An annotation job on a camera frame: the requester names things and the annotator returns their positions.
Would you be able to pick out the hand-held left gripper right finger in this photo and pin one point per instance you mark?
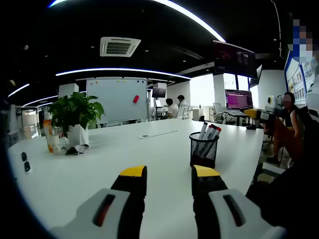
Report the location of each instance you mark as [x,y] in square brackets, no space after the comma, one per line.
[207,199]

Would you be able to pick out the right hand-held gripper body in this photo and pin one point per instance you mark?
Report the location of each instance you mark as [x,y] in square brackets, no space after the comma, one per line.
[274,105]

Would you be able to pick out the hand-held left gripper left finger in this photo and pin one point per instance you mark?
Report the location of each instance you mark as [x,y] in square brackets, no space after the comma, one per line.
[124,199]

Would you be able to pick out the black mesh pen holder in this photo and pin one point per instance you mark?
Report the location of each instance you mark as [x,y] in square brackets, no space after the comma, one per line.
[202,161]

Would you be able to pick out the white whiteboard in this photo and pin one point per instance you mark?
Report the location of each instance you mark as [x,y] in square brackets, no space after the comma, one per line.
[112,99]

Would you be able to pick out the person's right hand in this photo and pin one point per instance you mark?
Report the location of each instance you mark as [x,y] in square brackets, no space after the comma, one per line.
[271,127]

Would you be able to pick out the small dark object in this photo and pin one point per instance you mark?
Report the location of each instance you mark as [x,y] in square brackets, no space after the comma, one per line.
[250,127]

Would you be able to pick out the grey side desk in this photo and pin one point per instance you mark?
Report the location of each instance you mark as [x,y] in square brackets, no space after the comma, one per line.
[235,112]

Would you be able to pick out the monitor with purple screen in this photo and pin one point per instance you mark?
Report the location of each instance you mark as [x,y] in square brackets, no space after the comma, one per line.
[238,99]

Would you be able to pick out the white office chair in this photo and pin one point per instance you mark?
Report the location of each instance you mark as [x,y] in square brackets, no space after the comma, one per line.
[185,112]
[218,108]

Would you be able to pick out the small hanging dark monitor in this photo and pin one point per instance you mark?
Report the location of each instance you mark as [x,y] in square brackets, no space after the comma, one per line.
[259,73]

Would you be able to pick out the white chest device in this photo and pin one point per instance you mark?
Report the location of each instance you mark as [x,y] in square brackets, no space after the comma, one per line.
[313,99]

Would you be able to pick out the large hanging dark monitor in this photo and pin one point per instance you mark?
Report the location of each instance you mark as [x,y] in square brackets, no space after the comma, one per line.
[234,58]

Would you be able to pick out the grey office chair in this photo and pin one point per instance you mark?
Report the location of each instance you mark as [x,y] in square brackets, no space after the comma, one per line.
[270,170]

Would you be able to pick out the crumpled dark wrapper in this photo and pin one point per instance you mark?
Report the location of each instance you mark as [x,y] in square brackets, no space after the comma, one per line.
[74,150]

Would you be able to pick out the person's black shirt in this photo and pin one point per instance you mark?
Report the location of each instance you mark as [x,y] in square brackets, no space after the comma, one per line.
[286,204]

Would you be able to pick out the curved ceiling light strip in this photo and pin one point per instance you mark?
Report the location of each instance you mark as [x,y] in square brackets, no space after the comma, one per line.
[211,30]
[119,69]

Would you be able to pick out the dark monitor on stand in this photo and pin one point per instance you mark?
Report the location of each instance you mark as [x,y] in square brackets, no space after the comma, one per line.
[159,92]

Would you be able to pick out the red board eraser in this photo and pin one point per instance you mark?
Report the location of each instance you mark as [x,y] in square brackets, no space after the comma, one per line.
[135,98]

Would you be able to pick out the small black device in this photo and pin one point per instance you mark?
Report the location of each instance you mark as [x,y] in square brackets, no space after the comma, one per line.
[27,166]
[23,156]

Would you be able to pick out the green plant in white pot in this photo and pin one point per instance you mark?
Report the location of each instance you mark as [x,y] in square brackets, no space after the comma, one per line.
[74,107]

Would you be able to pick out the row of coloured magnets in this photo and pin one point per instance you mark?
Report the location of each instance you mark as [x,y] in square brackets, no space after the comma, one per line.
[118,81]

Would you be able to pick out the ceiling air conditioner vent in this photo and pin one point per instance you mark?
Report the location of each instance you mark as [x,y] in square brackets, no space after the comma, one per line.
[119,47]

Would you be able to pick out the blue white wall poster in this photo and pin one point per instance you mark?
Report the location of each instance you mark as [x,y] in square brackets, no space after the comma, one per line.
[296,74]

